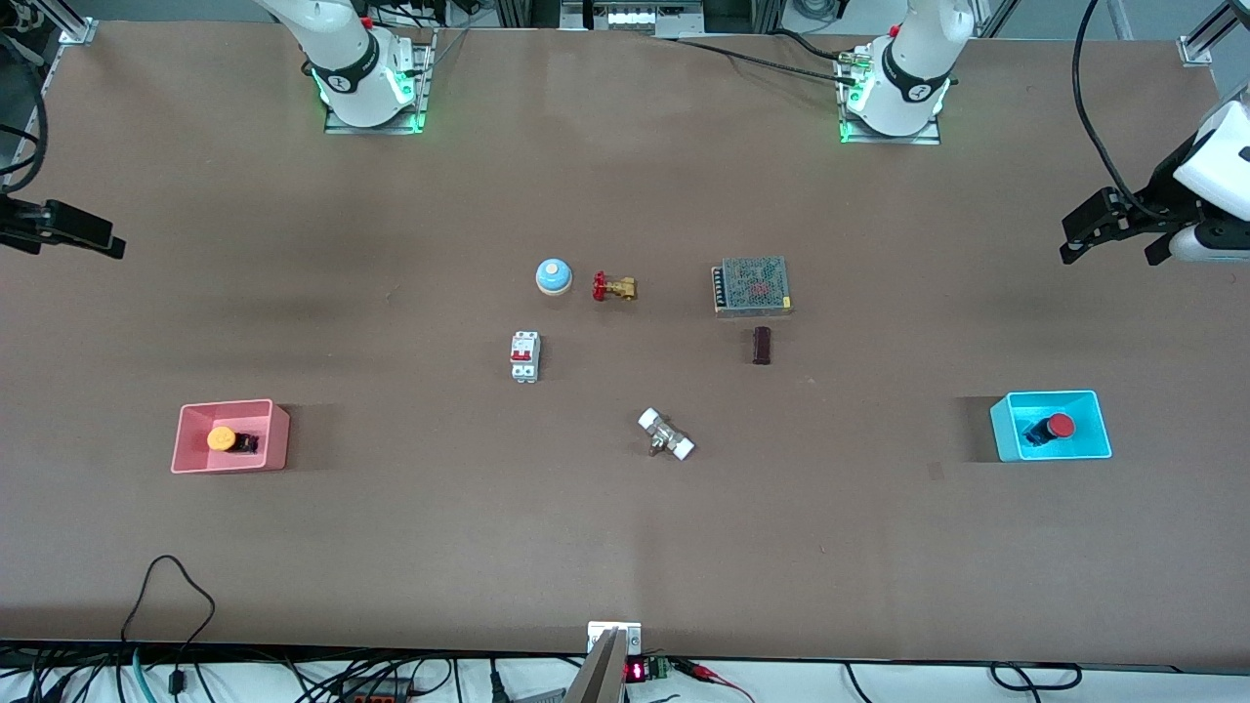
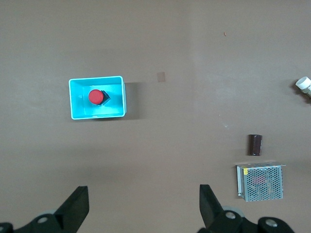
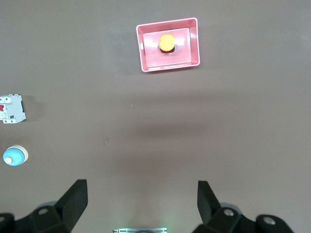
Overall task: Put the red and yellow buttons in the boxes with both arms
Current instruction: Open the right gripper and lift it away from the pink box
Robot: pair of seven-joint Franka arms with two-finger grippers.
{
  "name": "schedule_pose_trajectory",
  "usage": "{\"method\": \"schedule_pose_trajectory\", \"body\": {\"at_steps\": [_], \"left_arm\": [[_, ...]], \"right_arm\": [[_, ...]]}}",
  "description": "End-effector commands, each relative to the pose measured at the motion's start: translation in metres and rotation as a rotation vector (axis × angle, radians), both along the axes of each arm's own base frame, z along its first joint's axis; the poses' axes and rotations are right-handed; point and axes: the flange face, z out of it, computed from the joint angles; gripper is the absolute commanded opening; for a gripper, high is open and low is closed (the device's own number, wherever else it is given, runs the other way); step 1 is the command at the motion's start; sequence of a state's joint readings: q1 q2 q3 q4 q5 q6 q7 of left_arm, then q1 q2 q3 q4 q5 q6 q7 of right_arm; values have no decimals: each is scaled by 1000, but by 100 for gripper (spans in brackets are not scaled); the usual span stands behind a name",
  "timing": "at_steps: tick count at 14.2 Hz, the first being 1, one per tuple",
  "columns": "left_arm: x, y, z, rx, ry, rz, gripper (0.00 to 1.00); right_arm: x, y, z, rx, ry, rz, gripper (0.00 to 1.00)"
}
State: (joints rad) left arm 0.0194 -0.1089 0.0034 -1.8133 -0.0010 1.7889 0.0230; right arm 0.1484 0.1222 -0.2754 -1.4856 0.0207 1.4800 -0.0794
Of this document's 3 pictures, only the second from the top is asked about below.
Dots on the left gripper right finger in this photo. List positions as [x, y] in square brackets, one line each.
[211, 211]

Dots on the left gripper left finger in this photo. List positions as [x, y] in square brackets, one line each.
[73, 211]

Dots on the red push button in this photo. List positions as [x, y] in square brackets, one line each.
[95, 96]

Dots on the metal mesh power supply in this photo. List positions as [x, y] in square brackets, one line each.
[262, 184]

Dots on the dark brown block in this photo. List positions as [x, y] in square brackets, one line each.
[255, 145]

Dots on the cyan plastic box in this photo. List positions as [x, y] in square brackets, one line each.
[77, 106]

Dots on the white-capped pipe fitting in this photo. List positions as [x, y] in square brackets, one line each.
[303, 82]

